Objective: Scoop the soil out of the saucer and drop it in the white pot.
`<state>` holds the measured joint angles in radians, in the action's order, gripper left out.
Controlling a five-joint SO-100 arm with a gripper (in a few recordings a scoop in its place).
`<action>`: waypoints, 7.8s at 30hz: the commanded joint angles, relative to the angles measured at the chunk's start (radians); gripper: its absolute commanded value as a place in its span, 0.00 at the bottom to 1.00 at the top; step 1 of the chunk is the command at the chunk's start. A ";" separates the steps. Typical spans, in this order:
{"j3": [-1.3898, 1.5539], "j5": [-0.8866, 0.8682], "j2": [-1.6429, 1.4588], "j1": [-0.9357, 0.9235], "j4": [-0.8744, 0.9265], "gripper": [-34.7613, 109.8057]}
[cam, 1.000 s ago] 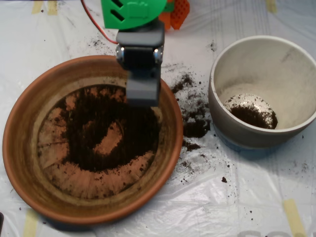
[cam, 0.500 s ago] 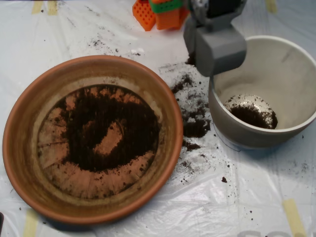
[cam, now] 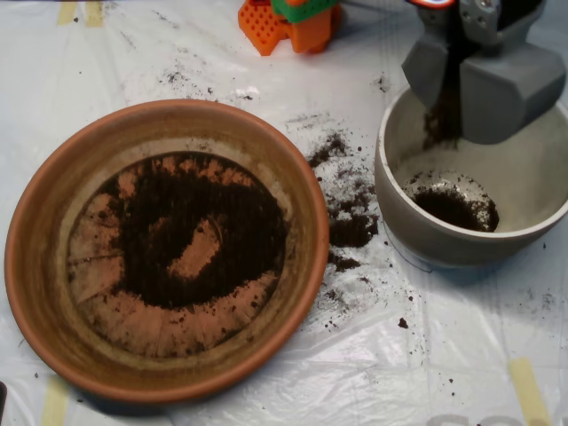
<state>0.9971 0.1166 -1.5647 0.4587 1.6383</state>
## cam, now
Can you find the small dark soil pile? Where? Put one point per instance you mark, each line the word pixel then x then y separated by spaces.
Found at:
pixel 452 208

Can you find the large dark soil pile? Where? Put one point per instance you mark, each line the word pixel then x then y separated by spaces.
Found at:
pixel 146 231

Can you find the white ceramic pot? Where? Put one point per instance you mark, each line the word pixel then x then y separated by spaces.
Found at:
pixel 523 186

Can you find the scattered spilled dark soil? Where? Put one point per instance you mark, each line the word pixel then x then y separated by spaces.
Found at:
pixel 350 233

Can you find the small dark brown crumb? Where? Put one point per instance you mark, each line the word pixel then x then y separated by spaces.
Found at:
pixel 403 323

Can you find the terracotta clay dish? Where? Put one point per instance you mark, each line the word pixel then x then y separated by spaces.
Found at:
pixel 44 266

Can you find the beige masking tape strip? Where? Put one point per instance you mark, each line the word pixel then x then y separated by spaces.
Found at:
pixel 94 14
pixel 66 13
pixel 528 390
pixel 55 404

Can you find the clear plastic sheet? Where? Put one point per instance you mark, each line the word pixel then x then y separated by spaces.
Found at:
pixel 399 377

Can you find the black object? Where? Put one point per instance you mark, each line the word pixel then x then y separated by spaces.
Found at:
pixel 2 404

